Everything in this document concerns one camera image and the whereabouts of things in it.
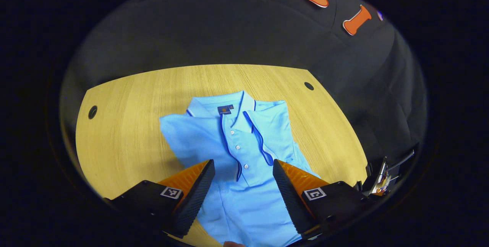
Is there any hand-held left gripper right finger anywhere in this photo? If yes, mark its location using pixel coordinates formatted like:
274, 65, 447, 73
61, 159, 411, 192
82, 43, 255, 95
272, 159, 368, 240

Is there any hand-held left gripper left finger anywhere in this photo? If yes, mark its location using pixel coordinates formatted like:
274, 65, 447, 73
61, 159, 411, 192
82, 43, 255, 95
103, 159, 215, 239

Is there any light blue T-shirt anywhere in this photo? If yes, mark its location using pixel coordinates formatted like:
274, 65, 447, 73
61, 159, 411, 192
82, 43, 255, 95
159, 90, 321, 247

